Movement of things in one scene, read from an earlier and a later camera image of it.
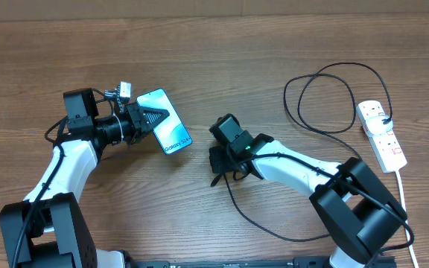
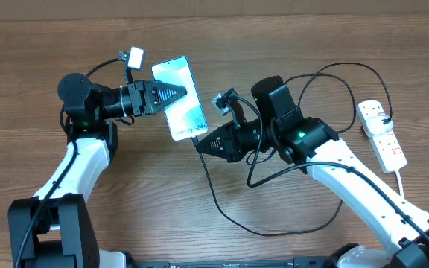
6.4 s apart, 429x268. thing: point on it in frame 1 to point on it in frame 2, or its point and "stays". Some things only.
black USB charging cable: (316, 132) to (304, 89)
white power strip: (386, 145) stays
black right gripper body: (221, 160) to (243, 139)
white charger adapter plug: (375, 125) stays
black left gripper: (139, 127) to (144, 96)
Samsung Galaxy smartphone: (170, 131) to (185, 117)
